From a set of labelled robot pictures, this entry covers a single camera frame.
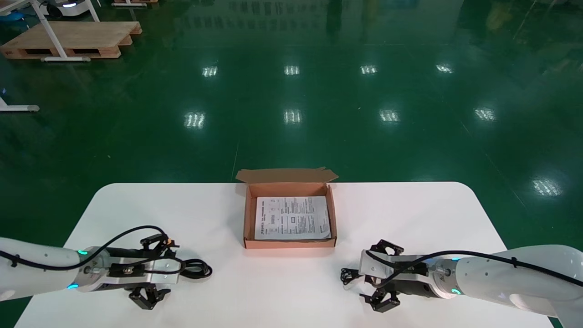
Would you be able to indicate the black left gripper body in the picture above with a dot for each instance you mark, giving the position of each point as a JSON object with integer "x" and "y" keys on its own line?
{"x": 93, "y": 273}

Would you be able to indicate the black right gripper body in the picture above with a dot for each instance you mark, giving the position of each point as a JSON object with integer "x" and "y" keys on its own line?
{"x": 444, "y": 278}

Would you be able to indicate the brown cardboard storage box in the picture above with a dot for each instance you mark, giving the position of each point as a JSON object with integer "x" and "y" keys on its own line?
{"x": 248, "y": 218}

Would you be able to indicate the white metal frame foot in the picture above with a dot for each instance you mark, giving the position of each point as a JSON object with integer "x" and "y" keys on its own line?
{"x": 18, "y": 108}

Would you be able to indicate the printed white instruction sheet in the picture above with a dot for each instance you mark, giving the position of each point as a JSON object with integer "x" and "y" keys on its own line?
{"x": 291, "y": 217}

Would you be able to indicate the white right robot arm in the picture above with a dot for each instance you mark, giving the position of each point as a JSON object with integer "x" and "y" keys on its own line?
{"x": 524, "y": 278}

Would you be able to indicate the small wooden pallet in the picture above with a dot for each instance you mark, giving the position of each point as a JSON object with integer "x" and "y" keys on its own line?
{"x": 134, "y": 2}

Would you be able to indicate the large wooden pallet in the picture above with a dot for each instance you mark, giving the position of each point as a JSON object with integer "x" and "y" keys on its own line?
{"x": 77, "y": 38}

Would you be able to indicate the white metal table frame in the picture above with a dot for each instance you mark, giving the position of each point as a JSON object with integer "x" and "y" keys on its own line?
{"x": 48, "y": 29}

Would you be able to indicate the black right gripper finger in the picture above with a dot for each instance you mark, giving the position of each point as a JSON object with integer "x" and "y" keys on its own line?
{"x": 386, "y": 248}
{"x": 382, "y": 301}

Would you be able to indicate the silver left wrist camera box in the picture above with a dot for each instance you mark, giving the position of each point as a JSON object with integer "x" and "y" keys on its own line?
{"x": 157, "y": 271}

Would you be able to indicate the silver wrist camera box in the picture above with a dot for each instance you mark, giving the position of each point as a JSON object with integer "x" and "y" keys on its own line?
{"x": 157, "y": 271}
{"x": 371, "y": 266}

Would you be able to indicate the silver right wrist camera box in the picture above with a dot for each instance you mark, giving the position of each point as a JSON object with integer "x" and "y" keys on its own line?
{"x": 371, "y": 266}

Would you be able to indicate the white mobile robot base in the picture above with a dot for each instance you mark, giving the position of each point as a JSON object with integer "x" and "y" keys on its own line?
{"x": 68, "y": 7}

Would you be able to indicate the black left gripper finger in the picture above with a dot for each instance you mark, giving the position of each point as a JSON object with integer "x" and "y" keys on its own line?
{"x": 148, "y": 298}
{"x": 159, "y": 246}

